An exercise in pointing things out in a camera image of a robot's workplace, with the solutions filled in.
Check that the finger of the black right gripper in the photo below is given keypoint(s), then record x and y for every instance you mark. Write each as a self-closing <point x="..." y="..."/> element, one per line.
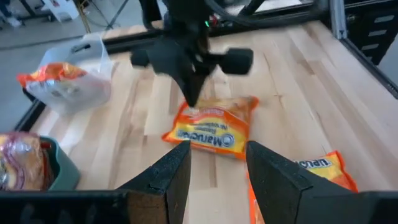
<point x="185" y="85"/>
<point x="197" y="85"/>

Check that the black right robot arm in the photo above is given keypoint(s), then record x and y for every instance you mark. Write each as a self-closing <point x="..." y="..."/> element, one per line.
<point x="186" y="12"/>

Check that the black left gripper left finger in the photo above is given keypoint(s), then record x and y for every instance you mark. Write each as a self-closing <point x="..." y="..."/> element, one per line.
<point x="168" y="180"/>

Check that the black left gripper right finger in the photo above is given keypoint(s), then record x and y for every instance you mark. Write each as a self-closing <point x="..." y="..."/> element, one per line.
<point x="273" y="186"/>

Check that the clear plastic bin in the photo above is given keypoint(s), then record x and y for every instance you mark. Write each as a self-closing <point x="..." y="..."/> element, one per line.
<point x="90" y="53"/>

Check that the maroon Maruchan noodle pack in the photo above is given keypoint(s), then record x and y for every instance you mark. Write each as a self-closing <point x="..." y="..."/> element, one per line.
<point x="21" y="161"/>

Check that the green plastic bin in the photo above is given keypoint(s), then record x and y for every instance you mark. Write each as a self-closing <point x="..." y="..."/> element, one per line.
<point x="65" y="171"/>

